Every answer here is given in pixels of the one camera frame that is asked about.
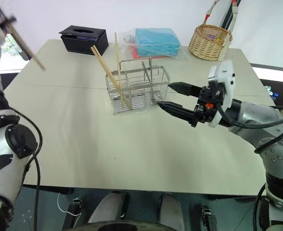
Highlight grey robot foot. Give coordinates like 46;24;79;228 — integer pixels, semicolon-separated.
88;192;129;224
157;192;185;231

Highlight blue cloth pack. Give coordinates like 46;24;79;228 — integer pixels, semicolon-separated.
134;27;182;59

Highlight black background pole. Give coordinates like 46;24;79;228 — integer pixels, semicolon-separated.
219;0;243;31

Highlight white floor cable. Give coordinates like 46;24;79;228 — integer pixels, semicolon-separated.
57;192;81;217

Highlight clear plastic bag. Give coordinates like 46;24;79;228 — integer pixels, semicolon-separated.
118;27;190;63

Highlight black tissue box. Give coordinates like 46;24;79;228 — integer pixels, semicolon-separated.
59;25;109;56

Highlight dark rounded robot torso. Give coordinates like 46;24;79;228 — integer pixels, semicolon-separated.
70;218;172;231

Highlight red flat item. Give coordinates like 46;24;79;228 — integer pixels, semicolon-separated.
131;46;169;60

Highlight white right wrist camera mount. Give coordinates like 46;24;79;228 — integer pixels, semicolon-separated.
207;60;236;128

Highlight black table leg bracket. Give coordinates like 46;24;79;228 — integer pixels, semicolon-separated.
201;207;217;227
61;196;84;230

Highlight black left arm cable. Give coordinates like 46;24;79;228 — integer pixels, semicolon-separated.
10;108;43;231

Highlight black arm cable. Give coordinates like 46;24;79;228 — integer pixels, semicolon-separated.
215;102;283;154
10;108;43;231

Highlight blue plastic items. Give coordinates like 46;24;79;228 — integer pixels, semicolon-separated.
263;85;280;100

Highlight wicker basket with handle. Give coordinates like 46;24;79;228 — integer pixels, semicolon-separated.
188;0;239;62

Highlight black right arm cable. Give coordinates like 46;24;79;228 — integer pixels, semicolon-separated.
215;102;283;154

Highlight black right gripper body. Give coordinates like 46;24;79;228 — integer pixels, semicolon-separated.
189;84;226;128

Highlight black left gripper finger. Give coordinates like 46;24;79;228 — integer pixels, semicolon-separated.
0;15;18;32

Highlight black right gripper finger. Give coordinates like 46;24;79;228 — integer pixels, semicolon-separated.
156;101;197;126
167;81;203;98

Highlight metal spoon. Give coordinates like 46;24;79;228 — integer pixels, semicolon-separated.
141;61;149;84

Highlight wire cutlery basket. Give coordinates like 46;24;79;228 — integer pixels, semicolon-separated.
104;57;171;116

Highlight wooden chopstick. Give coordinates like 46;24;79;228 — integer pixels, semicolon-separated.
114;32;122;89
92;45;132;109
8;24;47;70
90;46;130;109

